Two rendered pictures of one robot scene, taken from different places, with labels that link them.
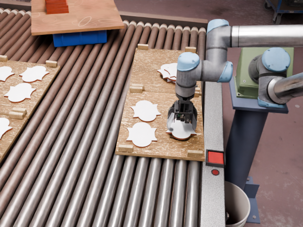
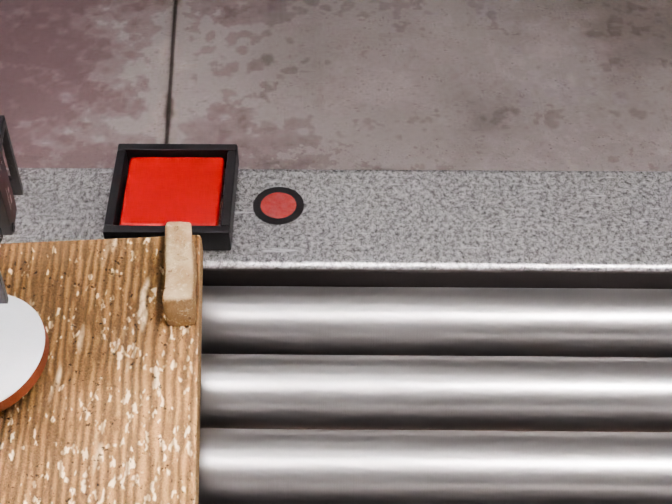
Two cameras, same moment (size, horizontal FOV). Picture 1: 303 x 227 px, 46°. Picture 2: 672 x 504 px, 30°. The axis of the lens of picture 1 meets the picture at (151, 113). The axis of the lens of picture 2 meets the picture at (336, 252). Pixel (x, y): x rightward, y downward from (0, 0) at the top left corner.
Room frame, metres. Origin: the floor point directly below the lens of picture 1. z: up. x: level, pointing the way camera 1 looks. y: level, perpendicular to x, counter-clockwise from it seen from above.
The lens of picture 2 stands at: (0.92, 0.28, 1.49)
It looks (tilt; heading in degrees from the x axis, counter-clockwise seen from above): 49 degrees down; 265
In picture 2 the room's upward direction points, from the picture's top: straight up
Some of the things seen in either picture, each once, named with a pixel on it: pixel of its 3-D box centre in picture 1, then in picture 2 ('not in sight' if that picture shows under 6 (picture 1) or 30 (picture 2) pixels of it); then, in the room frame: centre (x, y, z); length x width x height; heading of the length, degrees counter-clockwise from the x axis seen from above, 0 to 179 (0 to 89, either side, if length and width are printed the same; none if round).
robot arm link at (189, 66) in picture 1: (188, 69); not in sight; (1.08, -0.12, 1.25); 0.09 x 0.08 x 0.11; 87
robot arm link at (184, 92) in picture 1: (186, 87); not in sight; (1.08, -0.12, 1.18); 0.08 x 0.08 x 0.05
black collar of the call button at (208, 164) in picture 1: (215, 158); (173, 195); (0.97, -0.26, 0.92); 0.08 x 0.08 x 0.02; 84
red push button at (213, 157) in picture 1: (215, 158); (173, 197); (0.97, -0.26, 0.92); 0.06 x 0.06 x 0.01; 84
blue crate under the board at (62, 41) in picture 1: (77, 25); not in sight; (1.95, 0.46, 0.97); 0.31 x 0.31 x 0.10; 16
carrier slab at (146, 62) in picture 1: (165, 70); not in sight; (1.58, -0.06, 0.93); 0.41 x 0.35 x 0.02; 179
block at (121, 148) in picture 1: (126, 148); not in sight; (0.97, 0.09, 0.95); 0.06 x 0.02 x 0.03; 88
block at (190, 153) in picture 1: (195, 153); (180, 272); (0.96, -0.18, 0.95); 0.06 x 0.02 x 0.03; 88
